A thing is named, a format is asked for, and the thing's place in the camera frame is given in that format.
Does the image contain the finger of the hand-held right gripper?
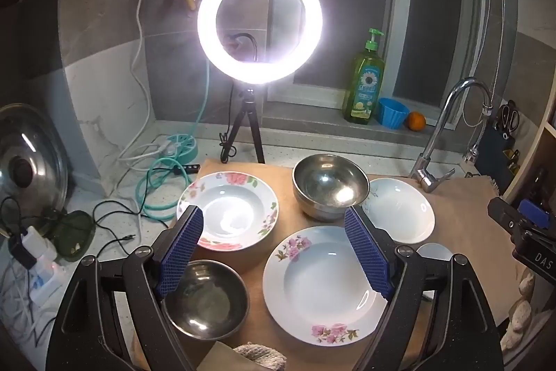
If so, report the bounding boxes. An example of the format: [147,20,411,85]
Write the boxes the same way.
[487,197,522,235]
[520,198,547,227]

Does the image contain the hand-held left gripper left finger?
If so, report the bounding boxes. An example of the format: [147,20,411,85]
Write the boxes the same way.
[46,205,205,371]

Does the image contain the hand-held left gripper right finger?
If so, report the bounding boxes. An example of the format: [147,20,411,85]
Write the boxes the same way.
[343,206,505,371]

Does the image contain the small dark steel bowl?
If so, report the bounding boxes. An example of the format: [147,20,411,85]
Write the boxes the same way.
[162,260,250,340]

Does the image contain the pink flower print plate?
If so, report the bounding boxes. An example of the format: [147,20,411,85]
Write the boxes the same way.
[262,226,394,348]

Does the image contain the plain white deep plate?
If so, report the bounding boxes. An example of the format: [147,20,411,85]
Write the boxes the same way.
[361,177,436,243]

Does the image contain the light blue ceramic bowl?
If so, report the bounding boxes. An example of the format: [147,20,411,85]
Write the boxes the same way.
[416,243,455,263]

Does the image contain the red rose print plate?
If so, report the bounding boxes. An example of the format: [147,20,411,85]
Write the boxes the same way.
[176,172,279,252]

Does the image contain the large shiny steel bowl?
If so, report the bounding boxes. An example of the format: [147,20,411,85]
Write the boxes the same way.
[292,154,370,221]

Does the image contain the black flashlight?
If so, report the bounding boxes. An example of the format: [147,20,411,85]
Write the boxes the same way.
[528,167,549,202]

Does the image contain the tan cloth mat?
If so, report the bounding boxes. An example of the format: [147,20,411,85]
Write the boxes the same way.
[130,158,526,371]

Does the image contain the wooden shelf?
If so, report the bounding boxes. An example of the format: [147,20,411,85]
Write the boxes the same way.
[499,123,556,224]

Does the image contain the dark blue utensil holder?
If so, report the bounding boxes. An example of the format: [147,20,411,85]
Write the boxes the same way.
[473,119,522,189]

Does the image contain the chrome kitchen faucet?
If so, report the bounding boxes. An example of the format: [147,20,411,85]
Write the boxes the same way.
[410,78,493,193]

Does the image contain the orange fruit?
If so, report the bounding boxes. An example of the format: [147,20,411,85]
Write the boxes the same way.
[406,111,426,132]

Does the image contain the beige knit clothing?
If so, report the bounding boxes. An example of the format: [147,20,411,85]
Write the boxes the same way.
[232,341,288,371]

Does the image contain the white power strip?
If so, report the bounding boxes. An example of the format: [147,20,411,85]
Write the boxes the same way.
[28,253,66,306]

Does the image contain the blue ribbed cup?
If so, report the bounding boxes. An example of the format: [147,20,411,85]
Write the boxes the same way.
[377,97,410,129]

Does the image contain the white charger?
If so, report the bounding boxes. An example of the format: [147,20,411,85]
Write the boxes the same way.
[22,225,57,263]

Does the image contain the black power adapter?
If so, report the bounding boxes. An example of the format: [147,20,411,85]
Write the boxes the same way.
[9,238,38,269]

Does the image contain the green dish soap bottle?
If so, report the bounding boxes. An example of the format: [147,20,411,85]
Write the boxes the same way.
[342,29,386,125]

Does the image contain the steel pot lid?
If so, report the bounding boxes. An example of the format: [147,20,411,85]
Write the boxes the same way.
[0,104,70,224]

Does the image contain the teal cable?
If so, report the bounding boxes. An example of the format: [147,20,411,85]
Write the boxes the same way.
[137,0,227,221]

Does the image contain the metal flexible spray hose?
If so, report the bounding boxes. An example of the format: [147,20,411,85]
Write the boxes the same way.
[460,0,511,165]

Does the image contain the thin black cable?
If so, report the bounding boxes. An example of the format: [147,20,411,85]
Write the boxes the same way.
[0,167,192,267]

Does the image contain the black handled scissors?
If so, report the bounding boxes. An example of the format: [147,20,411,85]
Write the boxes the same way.
[495,100,520,132]

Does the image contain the teal cable reel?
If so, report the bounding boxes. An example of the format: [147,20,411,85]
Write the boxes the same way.
[167,134,198,163]

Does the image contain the black ring light cable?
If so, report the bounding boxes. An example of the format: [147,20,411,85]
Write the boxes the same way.
[218,86,236,164]

